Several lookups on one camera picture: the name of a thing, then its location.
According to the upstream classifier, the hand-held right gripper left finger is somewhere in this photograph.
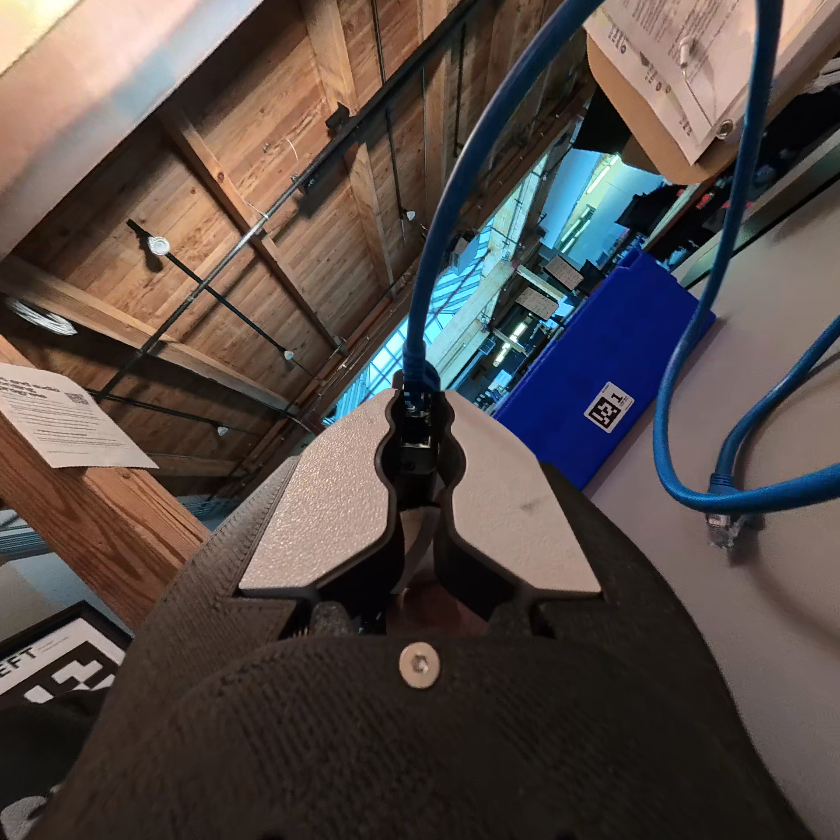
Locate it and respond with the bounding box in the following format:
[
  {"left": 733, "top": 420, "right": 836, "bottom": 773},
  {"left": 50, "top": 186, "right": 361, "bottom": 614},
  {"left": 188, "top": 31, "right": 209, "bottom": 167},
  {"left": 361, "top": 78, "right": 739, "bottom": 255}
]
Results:
[{"left": 238, "top": 388, "right": 406, "bottom": 616}]

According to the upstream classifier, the wooden post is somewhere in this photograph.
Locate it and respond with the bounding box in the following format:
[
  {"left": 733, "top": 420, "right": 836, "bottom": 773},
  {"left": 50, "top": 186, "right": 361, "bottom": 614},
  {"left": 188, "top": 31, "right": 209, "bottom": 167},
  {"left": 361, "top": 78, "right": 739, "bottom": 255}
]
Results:
[{"left": 0, "top": 335, "right": 211, "bottom": 631}]

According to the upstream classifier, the grey desk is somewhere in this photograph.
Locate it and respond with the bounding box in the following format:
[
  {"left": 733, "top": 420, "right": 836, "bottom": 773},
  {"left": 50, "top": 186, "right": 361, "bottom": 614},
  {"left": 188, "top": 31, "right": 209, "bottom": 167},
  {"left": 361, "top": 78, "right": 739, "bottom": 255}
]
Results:
[{"left": 584, "top": 184, "right": 840, "bottom": 840}]

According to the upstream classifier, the blue storage bin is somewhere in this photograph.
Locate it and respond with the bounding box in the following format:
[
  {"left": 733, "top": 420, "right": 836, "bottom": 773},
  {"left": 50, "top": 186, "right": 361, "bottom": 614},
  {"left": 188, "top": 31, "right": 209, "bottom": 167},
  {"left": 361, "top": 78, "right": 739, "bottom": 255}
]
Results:
[{"left": 492, "top": 249, "right": 718, "bottom": 492}]

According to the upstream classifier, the white round ceiling vent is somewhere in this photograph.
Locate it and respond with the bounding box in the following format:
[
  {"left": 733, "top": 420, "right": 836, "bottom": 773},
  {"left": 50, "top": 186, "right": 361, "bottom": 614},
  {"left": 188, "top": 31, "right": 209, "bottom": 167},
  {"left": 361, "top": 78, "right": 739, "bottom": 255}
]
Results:
[{"left": 5, "top": 297, "right": 78, "bottom": 337}]

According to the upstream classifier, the black printed garment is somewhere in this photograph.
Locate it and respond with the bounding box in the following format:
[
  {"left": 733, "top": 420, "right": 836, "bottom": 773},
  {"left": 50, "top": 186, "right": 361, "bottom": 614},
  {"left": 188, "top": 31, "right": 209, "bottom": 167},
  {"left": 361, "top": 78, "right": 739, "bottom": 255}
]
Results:
[{"left": 0, "top": 689, "right": 116, "bottom": 840}]

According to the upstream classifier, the black network splitter box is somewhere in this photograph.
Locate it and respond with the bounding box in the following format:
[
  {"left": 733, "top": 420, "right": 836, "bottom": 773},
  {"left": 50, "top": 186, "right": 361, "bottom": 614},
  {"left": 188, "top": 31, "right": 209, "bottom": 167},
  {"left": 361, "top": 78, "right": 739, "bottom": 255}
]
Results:
[{"left": 392, "top": 394, "right": 439, "bottom": 476}]

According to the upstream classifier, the printed instruction sheet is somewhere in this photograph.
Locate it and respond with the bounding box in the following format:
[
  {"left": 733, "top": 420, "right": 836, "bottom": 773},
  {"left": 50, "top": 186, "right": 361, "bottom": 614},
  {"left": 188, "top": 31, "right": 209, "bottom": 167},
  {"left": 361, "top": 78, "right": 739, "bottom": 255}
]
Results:
[{"left": 583, "top": 0, "right": 840, "bottom": 165}]

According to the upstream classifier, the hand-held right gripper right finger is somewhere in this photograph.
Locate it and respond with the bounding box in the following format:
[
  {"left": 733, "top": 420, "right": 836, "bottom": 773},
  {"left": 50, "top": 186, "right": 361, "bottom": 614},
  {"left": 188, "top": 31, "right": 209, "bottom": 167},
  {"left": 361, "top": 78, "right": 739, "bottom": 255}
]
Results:
[{"left": 433, "top": 390, "right": 603, "bottom": 622}]

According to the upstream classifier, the blue ethernet cable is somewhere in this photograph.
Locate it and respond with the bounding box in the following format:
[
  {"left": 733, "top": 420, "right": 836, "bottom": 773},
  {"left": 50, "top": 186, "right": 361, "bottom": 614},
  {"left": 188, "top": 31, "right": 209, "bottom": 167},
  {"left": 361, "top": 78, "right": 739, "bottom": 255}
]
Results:
[{"left": 402, "top": 0, "right": 840, "bottom": 552}]

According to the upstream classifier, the white paper notice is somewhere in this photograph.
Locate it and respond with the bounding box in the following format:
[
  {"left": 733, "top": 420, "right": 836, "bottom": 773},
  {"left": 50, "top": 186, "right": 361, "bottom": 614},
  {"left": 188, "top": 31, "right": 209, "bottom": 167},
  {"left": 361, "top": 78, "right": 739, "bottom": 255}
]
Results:
[{"left": 0, "top": 361, "right": 158, "bottom": 470}]

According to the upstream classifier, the black framed marker sign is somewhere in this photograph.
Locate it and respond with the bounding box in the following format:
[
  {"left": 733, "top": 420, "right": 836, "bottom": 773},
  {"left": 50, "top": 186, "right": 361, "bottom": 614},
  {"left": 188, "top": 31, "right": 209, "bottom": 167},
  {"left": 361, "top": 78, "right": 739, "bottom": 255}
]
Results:
[{"left": 0, "top": 600, "right": 132, "bottom": 710}]

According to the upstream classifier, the person's right hand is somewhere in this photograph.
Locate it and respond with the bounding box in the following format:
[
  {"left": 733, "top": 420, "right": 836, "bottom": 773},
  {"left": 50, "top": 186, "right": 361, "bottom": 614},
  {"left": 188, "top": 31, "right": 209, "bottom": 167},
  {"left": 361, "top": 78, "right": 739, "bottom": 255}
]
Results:
[{"left": 394, "top": 581, "right": 491, "bottom": 637}]

